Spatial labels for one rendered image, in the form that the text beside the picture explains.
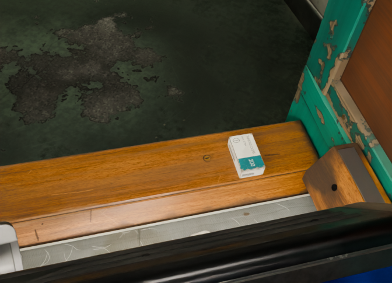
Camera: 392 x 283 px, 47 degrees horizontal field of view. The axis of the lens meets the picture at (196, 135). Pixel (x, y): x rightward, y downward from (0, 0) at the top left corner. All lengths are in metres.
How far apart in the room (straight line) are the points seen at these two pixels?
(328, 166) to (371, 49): 0.15
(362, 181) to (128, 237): 0.30
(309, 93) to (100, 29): 1.47
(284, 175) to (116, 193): 0.23
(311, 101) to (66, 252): 0.40
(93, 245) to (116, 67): 1.33
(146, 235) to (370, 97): 0.33
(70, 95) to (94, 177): 1.18
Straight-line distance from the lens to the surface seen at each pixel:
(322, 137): 0.68
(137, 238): 0.61
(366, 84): 0.59
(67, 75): 1.87
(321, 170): 0.59
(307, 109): 0.71
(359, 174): 0.56
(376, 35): 0.57
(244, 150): 0.64
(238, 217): 0.63
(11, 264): 0.46
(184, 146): 0.66
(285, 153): 0.67
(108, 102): 1.75
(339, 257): 0.21
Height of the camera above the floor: 1.29
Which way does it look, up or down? 52 degrees down
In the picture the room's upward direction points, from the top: 7 degrees clockwise
